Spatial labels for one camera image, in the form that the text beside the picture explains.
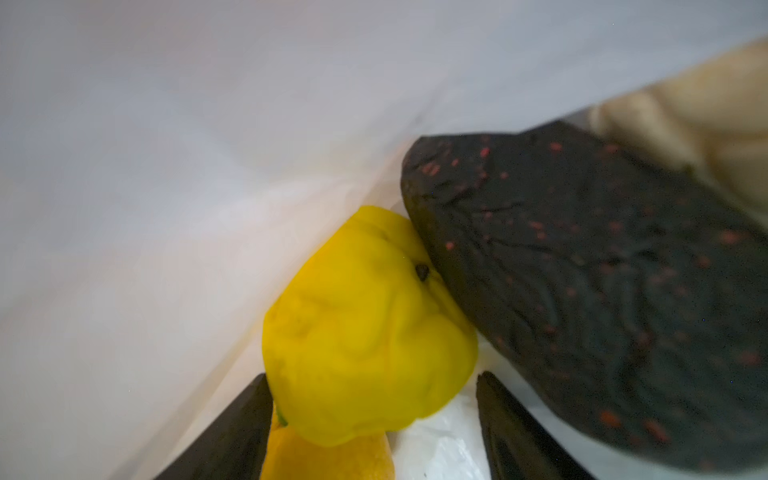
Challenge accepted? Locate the yellow bumpy lemon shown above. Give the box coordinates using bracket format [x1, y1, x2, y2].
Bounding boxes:
[262, 206, 478, 447]

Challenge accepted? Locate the white plastic bag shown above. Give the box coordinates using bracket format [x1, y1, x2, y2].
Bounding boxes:
[1, 1, 767, 479]

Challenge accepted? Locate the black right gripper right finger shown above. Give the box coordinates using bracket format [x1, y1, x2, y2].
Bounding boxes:
[476, 371, 594, 480]

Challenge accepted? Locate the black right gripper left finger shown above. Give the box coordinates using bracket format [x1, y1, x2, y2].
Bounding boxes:
[156, 374, 273, 480]

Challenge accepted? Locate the yellow fruit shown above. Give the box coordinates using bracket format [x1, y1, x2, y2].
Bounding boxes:
[260, 408, 396, 480]

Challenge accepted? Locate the dark avocado fruit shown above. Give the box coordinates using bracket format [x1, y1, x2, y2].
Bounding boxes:
[401, 121, 767, 473]

